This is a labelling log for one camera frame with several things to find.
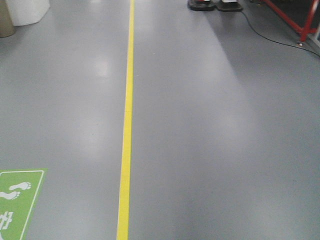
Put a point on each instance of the red white traffic cone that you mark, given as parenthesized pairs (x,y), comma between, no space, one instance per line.
(201,5)
(229,6)

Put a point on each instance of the green footprint floor sign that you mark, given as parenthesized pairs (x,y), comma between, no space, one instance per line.
(19,193)

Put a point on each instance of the white column base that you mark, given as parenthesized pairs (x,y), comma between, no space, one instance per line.
(15,13)

